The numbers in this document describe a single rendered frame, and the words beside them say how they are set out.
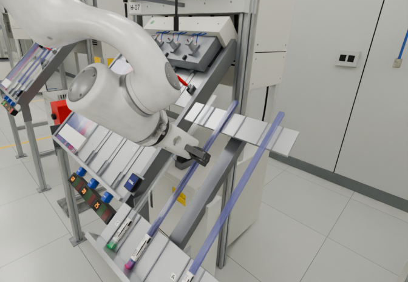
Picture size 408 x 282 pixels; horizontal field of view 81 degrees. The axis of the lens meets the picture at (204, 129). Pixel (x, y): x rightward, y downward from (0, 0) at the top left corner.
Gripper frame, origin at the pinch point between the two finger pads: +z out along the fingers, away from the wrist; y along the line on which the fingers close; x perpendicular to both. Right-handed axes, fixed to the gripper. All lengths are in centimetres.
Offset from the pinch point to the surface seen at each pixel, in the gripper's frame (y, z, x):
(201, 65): 23.3, 11.0, -31.4
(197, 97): 19.5, 13.4, -20.0
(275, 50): 17, 44, -66
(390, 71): -24, 137, -127
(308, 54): 39, 135, -134
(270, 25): 18, 31, -69
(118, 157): 38.0, 11.5, 12.2
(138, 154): 29.0, 11.4, 7.7
